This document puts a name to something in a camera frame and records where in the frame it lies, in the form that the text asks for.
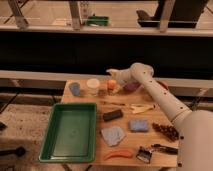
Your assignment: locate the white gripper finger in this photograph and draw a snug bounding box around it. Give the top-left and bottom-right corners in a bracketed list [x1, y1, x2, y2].
[113, 84, 122, 94]
[106, 69, 118, 75]

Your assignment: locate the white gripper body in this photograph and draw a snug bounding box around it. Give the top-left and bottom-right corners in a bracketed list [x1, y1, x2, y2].
[115, 69, 133, 85]

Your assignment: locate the red yellow apple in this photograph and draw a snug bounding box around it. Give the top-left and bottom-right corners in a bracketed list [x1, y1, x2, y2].
[107, 80, 117, 90]

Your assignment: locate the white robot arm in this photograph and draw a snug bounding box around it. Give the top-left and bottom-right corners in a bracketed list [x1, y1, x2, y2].
[106, 63, 213, 171]

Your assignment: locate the small metal cup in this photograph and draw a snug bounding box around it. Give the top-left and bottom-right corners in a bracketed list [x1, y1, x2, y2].
[100, 84, 112, 95]

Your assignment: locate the white plastic cup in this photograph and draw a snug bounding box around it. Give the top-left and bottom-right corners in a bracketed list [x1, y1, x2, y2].
[86, 78, 100, 95]

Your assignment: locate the blue cup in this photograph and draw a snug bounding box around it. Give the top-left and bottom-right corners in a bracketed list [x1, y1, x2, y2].
[69, 82, 80, 96]

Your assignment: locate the purple eggplant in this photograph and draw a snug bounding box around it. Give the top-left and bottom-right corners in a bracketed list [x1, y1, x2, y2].
[123, 82, 140, 92]

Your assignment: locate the brown stick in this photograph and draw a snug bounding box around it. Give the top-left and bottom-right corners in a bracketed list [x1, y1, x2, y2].
[100, 101, 125, 106]

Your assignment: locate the black rectangular block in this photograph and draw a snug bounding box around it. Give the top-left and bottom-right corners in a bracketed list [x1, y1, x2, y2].
[103, 110, 123, 122]

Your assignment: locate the red bowl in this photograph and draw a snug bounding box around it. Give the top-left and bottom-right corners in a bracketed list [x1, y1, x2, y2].
[157, 81, 169, 90]

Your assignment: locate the blue sponge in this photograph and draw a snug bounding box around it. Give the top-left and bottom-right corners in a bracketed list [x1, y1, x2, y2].
[129, 120, 149, 132]

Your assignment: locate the blue folded cloth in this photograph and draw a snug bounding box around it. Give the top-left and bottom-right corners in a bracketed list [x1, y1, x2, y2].
[101, 126, 125, 147]

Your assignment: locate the green box in background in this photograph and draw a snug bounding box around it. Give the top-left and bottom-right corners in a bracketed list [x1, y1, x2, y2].
[86, 15, 109, 26]

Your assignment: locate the orange chili pepper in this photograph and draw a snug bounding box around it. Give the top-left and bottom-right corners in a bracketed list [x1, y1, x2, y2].
[104, 150, 133, 160]

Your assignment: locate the green plastic tray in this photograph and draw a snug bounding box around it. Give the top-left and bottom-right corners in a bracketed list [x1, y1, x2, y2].
[39, 103, 97, 163]

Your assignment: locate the bunch of red grapes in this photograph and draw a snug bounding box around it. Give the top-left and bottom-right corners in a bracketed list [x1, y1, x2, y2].
[152, 123, 179, 141]

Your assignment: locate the black chair in background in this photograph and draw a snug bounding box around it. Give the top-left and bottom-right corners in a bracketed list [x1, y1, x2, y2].
[136, 0, 209, 28]

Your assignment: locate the black handled peeler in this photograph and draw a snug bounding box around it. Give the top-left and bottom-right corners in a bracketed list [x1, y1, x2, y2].
[136, 144, 178, 164]

